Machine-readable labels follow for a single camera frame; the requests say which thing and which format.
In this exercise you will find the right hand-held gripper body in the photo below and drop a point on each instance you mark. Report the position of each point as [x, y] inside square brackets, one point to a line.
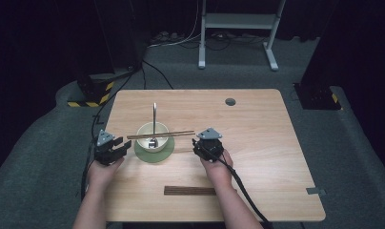
[209, 144]

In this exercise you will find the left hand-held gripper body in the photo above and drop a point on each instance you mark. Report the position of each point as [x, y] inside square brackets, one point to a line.
[105, 152]

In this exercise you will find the cream ceramic bowl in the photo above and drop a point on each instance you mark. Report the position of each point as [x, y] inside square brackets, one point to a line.
[143, 143]

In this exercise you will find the single brown wooden chopstick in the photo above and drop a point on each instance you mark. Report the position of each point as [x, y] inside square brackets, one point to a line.
[181, 132]

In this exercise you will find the round green coaster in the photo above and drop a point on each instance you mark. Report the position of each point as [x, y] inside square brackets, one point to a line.
[155, 157]

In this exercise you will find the metal spoon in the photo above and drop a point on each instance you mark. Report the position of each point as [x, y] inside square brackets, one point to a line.
[154, 114]

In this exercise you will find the row of brown wooden chopsticks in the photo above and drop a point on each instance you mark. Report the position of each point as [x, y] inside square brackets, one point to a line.
[187, 191]

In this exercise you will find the person's left hand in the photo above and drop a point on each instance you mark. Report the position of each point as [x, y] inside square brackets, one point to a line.
[101, 173]

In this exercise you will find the person's right hand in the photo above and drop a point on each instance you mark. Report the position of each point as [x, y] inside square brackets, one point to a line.
[217, 173]

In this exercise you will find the grey table grommet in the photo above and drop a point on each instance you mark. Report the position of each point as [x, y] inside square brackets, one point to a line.
[230, 101]

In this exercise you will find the black yellow striped stand base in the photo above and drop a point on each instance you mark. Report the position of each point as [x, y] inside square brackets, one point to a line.
[95, 92]

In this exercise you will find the power strip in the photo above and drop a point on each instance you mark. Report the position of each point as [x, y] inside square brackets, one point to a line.
[165, 36]

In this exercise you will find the grey tape piece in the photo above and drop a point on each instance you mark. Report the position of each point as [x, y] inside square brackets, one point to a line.
[315, 191]

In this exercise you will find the white metal stand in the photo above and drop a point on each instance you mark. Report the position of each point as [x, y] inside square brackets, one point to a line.
[238, 20]

